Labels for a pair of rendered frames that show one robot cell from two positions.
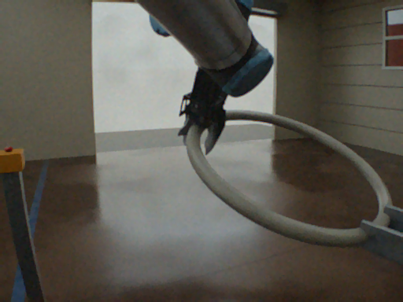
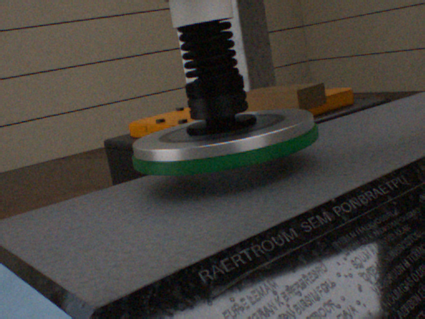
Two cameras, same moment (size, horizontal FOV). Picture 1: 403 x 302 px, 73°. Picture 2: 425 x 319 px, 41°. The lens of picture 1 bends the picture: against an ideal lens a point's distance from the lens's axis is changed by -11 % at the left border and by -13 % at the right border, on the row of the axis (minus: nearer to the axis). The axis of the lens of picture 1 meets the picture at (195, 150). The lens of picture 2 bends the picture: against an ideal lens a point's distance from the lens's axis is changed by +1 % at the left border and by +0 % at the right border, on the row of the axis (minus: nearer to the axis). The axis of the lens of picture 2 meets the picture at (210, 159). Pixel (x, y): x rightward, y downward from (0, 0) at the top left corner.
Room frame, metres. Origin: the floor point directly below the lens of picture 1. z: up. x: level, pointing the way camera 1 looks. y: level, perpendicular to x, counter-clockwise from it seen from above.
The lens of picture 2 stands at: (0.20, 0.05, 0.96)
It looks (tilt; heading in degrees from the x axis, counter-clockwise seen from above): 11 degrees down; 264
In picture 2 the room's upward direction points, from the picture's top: 10 degrees counter-clockwise
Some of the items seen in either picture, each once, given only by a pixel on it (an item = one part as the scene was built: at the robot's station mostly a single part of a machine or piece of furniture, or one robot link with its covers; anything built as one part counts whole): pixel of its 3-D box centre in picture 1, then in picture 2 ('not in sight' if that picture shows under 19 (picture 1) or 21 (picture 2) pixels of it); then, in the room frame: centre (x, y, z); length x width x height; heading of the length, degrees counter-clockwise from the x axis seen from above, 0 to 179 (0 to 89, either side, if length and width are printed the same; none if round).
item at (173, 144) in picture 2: not in sight; (222, 132); (0.12, -0.60, 0.86); 0.21 x 0.21 x 0.01
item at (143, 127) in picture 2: not in sight; (236, 111); (-0.06, -1.52, 0.76); 0.49 x 0.49 x 0.05; 26
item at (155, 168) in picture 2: not in sight; (222, 135); (0.12, -0.60, 0.85); 0.22 x 0.22 x 0.04
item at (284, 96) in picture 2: not in sight; (279, 99); (-0.12, -1.27, 0.81); 0.20 x 0.10 x 0.05; 124
